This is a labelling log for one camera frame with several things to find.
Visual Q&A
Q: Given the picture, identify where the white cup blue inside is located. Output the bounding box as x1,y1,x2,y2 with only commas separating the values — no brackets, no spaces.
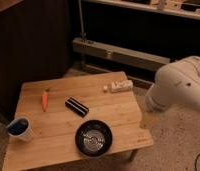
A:
7,117,33,142

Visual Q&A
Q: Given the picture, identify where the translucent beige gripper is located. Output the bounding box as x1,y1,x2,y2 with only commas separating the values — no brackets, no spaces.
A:
140,111,159,129

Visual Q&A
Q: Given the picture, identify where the grey vertical metal pole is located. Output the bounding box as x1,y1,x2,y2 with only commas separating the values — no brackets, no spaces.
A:
78,0,86,41

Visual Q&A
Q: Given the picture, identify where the black floor cable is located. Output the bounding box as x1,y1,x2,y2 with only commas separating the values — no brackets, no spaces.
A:
194,149,200,171

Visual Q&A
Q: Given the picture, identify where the orange toy carrot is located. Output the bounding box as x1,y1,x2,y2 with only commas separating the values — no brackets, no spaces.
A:
41,89,50,112

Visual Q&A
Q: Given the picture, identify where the black round bowl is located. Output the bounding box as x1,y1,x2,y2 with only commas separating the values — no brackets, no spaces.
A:
75,120,113,157

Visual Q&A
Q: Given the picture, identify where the black rectangular block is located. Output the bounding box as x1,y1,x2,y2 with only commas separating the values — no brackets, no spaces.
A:
65,98,89,117

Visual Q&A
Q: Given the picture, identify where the long wooden shelf plank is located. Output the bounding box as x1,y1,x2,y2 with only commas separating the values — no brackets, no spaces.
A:
73,37,170,71

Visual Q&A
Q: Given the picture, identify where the low wooden table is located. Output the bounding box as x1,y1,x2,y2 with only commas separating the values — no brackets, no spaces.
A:
2,72,153,171

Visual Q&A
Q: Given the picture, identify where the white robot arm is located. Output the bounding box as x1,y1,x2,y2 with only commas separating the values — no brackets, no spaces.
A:
144,56,200,115

